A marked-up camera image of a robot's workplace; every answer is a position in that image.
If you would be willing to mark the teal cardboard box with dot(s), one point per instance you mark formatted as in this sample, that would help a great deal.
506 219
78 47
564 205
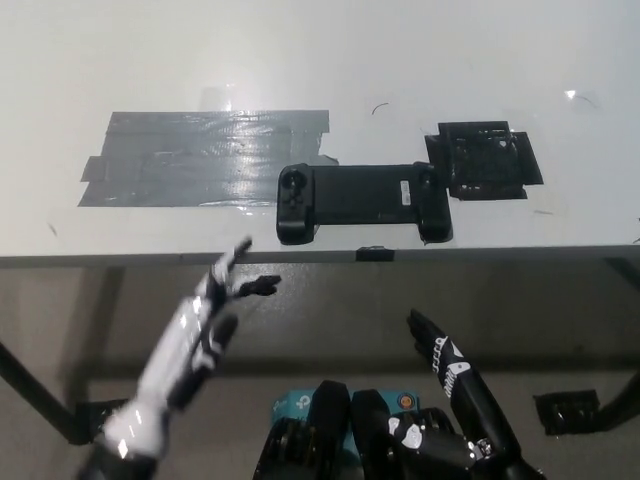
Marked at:
292 402

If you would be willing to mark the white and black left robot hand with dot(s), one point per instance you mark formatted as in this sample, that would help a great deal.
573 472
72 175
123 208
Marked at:
175 345

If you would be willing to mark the grey duct tape patch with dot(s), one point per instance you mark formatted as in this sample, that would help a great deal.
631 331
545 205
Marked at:
190 160

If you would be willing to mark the black game controller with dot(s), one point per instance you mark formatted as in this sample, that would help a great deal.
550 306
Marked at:
360 195

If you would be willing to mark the black floor tape patch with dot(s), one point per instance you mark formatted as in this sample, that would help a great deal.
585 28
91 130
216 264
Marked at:
95 415
565 410

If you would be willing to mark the black tape square patch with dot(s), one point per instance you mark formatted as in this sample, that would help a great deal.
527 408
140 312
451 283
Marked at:
480 160

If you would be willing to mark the black table leg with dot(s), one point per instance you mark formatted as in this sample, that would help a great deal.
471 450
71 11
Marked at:
622 400
40 395

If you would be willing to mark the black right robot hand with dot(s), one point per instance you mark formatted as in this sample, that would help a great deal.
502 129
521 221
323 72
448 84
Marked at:
475 395

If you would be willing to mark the small black tape piece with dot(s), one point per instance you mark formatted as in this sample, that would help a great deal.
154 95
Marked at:
374 253

